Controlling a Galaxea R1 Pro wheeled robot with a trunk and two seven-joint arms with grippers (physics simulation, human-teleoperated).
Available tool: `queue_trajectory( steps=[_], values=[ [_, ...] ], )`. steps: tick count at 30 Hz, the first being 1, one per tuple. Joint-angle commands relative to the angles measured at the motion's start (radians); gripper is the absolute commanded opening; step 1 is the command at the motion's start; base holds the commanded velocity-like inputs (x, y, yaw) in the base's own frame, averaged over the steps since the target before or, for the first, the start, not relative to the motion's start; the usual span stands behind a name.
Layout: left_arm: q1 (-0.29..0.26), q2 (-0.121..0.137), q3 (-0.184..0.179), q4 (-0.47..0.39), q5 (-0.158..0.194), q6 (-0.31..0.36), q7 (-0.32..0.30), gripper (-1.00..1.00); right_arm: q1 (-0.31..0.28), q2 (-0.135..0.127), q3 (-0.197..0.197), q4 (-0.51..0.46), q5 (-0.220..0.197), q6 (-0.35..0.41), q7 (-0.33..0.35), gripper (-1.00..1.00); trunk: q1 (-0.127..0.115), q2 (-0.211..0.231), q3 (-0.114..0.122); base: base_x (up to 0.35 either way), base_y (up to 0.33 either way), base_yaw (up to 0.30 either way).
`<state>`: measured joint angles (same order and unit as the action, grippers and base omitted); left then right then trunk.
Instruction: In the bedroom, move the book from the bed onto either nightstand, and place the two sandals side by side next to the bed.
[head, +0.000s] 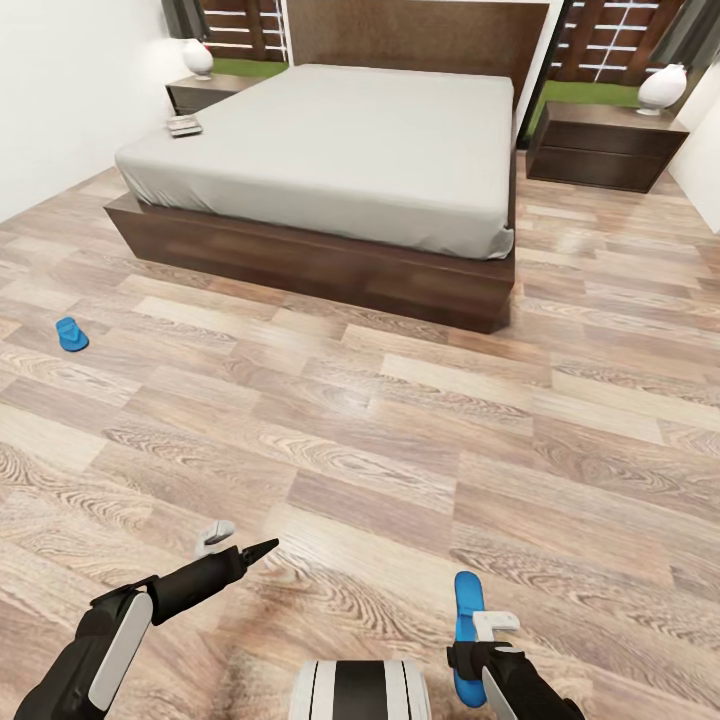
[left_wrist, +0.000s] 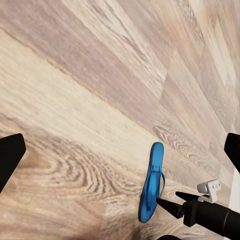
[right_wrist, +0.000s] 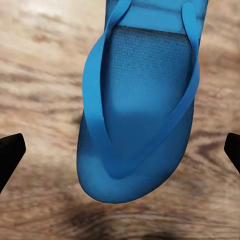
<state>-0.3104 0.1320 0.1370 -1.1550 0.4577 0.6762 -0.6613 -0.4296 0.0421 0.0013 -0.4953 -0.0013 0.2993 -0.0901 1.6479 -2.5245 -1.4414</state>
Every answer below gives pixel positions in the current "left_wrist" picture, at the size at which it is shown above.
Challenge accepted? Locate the sandal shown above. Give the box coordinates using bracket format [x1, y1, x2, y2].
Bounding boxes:
[138, 141, 165, 223]

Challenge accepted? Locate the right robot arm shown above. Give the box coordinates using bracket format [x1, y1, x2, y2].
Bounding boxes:
[156, 179, 240, 240]

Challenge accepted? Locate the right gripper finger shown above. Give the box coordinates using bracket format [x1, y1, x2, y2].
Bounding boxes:
[156, 197, 187, 219]
[175, 191, 200, 202]

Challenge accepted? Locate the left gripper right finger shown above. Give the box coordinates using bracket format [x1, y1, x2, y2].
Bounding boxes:
[224, 133, 240, 173]

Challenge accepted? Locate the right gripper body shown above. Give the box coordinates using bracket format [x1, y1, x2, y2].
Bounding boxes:
[183, 198, 231, 238]

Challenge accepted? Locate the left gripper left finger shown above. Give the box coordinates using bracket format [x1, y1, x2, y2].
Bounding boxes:
[0, 133, 26, 193]

